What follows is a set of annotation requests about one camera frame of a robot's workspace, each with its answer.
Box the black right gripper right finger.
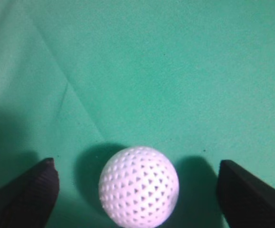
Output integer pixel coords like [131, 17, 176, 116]
[216, 160, 275, 228]

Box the green cloth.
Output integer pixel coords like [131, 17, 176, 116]
[0, 0, 275, 228]

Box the white dimpled ball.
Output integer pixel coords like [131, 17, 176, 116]
[98, 146, 179, 228]

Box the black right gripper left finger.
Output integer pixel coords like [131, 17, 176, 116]
[0, 158, 59, 228]

